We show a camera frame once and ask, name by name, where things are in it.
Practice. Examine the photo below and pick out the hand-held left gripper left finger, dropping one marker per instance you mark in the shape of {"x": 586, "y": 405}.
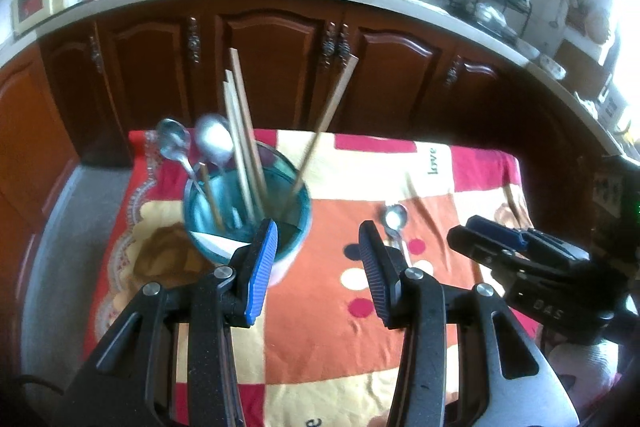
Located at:
{"x": 262, "y": 267}

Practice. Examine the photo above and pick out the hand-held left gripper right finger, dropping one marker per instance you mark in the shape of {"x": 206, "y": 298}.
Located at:
{"x": 372, "y": 267}

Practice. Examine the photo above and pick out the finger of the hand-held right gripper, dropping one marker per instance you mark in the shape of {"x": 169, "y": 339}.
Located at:
{"x": 475, "y": 247}
{"x": 495, "y": 229}

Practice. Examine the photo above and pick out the white rice paddle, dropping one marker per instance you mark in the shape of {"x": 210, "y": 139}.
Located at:
{"x": 220, "y": 244}

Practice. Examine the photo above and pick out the teal plastic utensil holder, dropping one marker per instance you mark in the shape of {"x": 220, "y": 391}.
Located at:
{"x": 295, "y": 227}

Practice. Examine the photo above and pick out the metal spoon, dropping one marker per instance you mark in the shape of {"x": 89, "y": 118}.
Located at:
{"x": 172, "y": 139}
{"x": 396, "y": 217}
{"x": 215, "y": 139}

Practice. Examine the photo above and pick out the printed blanket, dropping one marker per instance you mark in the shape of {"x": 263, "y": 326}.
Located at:
{"x": 320, "y": 307}

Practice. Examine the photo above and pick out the patterned bowl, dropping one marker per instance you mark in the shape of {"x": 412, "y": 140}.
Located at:
{"x": 552, "y": 68}

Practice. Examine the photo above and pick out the white bowl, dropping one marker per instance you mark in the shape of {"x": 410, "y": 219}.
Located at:
{"x": 529, "y": 49}

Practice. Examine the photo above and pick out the wooden base cabinets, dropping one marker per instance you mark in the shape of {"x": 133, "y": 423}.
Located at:
{"x": 280, "y": 57}

